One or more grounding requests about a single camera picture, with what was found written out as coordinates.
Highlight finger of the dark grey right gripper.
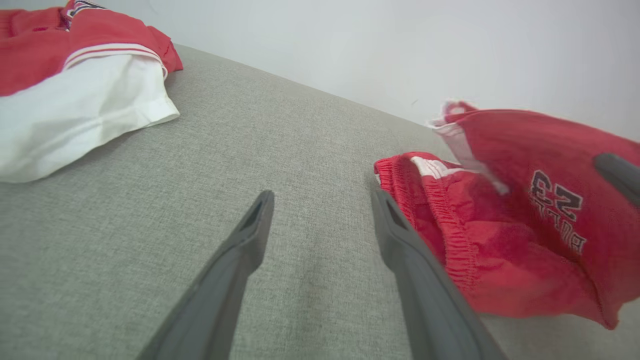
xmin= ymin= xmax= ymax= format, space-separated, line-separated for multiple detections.
xmin=592 ymin=152 xmax=640 ymax=208

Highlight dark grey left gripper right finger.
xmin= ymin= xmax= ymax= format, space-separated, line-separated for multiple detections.
xmin=370 ymin=188 xmax=507 ymax=360

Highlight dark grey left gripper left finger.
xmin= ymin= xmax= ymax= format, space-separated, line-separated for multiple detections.
xmin=137 ymin=190 xmax=276 ymax=360

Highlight red shorts with number print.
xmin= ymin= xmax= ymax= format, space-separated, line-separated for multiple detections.
xmin=374 ymin=100 xmax=640 ymax=331

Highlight red shirt with white hem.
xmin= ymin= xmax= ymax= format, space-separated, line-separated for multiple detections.
xmin=0 ymin=0 xmax=184 ymax=184

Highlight grey fabric sofa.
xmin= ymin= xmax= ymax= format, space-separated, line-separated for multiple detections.
xmin=0 ymin=44 xmax=640 ymax=360

